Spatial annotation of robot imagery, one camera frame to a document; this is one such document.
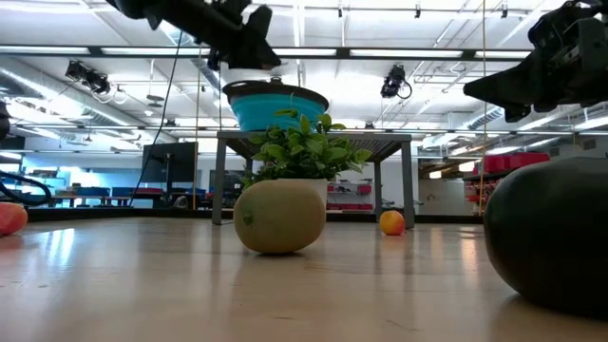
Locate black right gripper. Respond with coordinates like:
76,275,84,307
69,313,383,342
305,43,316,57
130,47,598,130
463,0,608,124

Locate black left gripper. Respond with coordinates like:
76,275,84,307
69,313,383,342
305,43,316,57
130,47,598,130
156,0,282,71

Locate blue collapsible bowl grey rim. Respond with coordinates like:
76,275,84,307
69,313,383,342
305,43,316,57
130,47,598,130
221,79,330,133

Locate dark green watermelon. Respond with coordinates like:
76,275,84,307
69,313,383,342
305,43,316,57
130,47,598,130
483,156,608,320

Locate tan cantaloupe melon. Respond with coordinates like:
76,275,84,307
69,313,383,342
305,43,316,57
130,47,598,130
233,179,328,256

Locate orange yellow peach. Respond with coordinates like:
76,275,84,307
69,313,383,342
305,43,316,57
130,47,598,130
379,210,407,237

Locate orange red round fruit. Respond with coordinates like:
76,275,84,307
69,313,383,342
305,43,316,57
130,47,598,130
0,201,29,238

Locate red storage bins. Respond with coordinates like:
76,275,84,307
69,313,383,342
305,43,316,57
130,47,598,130
483,151,551,174

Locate green plant in white pot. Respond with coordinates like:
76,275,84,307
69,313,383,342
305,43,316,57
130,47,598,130
240,107,373,206

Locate black monitor on stand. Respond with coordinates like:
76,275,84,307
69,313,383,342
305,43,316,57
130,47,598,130
141,141,199,210

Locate grey metal table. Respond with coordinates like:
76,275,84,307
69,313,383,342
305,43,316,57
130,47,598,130
212,131,415,230

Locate black overhead camera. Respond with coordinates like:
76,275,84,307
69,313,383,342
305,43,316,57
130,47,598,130
65,60,111,95
380,65,412,100

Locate black aluminium rig frame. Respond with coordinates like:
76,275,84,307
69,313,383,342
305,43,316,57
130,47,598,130
0,45,533,224

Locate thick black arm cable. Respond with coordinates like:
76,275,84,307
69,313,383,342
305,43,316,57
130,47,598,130
0,169,52,207

